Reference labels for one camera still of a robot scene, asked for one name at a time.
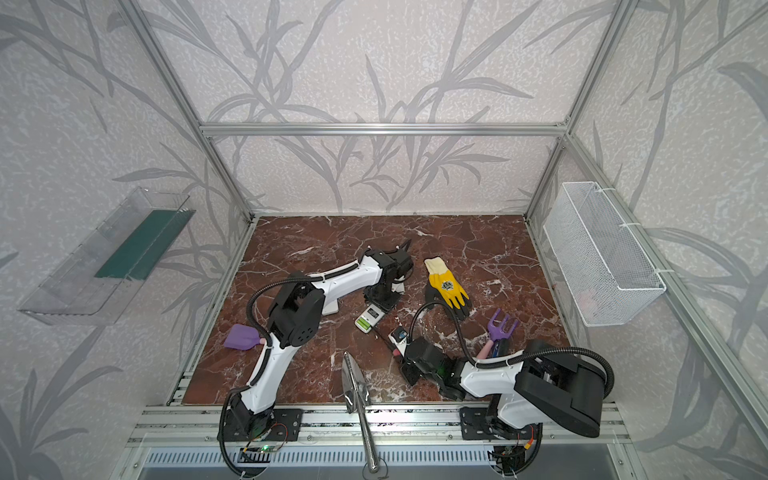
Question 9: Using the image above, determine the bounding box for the red white remote control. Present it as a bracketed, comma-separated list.
[354, 304, 386, 334]

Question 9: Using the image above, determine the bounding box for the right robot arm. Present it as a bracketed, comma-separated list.
[396, 337, 615, 438]

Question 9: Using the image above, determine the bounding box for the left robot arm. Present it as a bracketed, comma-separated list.
[218, 240, 414, 442]

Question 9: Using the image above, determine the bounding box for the yellow black work glove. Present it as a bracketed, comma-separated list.
[424, 257, 472, 320]

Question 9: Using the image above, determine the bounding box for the metal trowel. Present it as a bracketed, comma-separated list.
[342, 352, 381, 474]

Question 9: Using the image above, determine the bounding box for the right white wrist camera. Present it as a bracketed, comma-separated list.
[388, 325, 408, 357]

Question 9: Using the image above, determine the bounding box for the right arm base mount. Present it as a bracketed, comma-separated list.
[459, 407, 541, 442]

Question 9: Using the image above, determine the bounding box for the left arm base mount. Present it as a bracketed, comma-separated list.
[217, 408, 304, 442]

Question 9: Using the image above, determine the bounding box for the purple toy shovel pink handle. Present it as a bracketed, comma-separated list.
[223, 324, 266, 351]

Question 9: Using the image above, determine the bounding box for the white wire wall basket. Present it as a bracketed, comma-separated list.
[544, 182, 666, 327]

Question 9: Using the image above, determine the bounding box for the clear plastic wall shelf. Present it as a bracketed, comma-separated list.
[19, 187, 196, 326]

